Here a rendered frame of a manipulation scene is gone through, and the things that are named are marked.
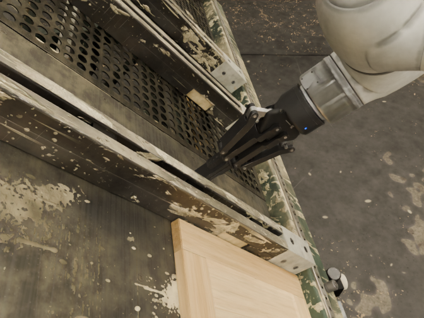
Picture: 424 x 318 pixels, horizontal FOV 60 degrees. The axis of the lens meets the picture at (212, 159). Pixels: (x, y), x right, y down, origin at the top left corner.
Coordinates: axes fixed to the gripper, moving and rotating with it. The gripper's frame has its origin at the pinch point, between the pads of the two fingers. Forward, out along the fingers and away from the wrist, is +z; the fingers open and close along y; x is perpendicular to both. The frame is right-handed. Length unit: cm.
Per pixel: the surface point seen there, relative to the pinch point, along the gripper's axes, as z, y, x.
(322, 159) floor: 12, -150, -99
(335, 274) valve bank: 3, -54, 5
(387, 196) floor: -9, -167, -66
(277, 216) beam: 6.7, -38.0, -9.0
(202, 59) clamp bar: 7, -19, -63
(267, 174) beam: 5.5, -38.0, -22.7
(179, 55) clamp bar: 1.5, 1.5, -36.5
